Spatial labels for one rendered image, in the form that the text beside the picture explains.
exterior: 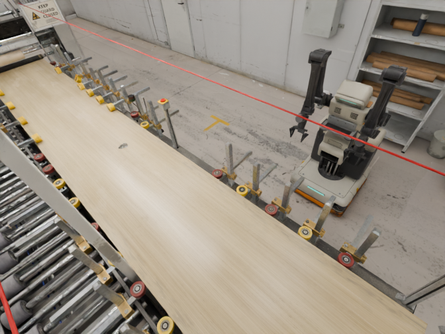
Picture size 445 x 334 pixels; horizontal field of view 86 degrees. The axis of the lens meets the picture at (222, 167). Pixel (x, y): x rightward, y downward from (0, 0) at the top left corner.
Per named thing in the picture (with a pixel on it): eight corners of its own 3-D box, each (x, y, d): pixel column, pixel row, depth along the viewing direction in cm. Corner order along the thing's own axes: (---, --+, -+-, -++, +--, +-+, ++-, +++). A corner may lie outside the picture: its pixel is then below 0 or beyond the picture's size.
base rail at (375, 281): (67, 73, 397) (63, 67, 389) (410, 305, 138) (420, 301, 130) (62, 75, 393) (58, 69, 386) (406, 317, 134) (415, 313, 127)
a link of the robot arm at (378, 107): (408, 71, 125) (386, 65, 130) (404, 75, 122) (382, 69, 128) (377, 134, 156) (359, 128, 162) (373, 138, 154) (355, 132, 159)
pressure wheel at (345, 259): (349, 266, 139) (356, 258, 130) (344, 276, 135) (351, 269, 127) (336, 257, 143) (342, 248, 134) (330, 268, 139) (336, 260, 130)
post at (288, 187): (280, 220, 181) (288, 179, 146) (284, 222, 179) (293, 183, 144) (277, 223, 179) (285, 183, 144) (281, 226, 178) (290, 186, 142)
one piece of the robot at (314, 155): (318, 153, 289) (336, 91, 228) (363, 175, 262) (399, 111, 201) (303, 169, 274) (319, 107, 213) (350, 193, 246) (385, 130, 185)
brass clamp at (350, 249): (343, 244, 147) (345, 240, 143) (365, 258, 140) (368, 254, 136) (338, 251, 144) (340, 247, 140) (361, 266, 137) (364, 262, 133)
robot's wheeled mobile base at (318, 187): (315, 156, 305) (319, 142, 287) (366, 181, 273) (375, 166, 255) (285, 188, 274) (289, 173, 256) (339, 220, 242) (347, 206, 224)
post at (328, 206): (310, 238, 166) (328, 199, 131) (315, 241, 164) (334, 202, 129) (308, 242, 164) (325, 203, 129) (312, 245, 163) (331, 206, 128)
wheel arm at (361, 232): (367, 217, 158) (369, 213, 155) (372, 220, 156) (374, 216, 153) (336, 266, 138) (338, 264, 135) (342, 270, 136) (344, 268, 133)
